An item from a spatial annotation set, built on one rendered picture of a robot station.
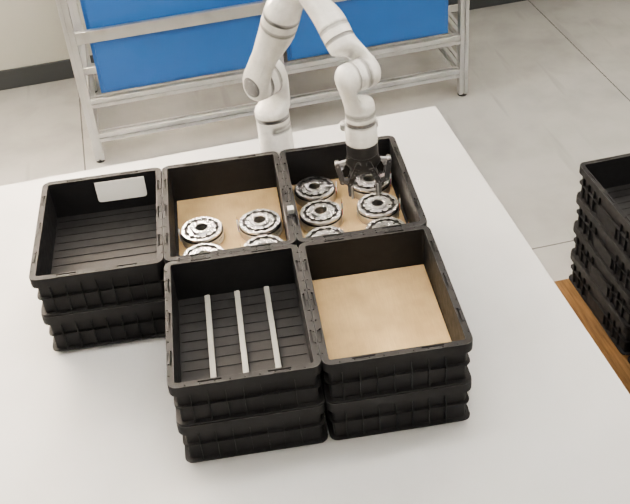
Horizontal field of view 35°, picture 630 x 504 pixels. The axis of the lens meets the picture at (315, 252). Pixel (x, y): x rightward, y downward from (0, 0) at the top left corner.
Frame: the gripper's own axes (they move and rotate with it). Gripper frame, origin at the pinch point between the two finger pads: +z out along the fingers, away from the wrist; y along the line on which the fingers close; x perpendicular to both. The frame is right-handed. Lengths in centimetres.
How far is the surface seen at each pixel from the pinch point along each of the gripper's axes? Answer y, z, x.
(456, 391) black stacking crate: 12, 11, -59
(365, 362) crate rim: -6, -1, -61
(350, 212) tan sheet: -3.8, 7.6, 2.2
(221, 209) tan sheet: -36.1, 7.4, 9.2
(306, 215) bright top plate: -14.7, 4.6, -1.3
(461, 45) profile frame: 61, 64, 200
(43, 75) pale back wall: -138, 84, 255
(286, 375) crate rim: -22, -1, -62
